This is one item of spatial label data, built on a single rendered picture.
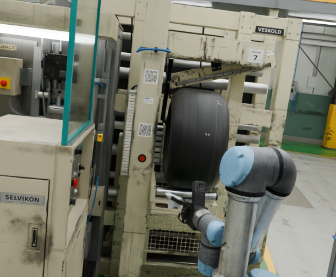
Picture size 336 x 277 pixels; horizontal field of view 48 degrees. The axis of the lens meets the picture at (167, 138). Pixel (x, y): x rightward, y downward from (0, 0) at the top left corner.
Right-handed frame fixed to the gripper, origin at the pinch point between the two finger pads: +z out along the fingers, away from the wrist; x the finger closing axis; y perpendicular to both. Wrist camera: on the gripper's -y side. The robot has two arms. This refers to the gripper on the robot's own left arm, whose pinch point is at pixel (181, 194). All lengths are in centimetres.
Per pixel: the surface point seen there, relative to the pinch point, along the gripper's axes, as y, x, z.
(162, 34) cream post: -67, -5, 59
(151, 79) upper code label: -43, -4, 60
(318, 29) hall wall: -302, 656, 743
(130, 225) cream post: 40, 4, 61
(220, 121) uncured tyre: -31, 28, 33
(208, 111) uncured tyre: -34, 22, 38
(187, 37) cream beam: -73, 17, 79
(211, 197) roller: 11, 39, 40
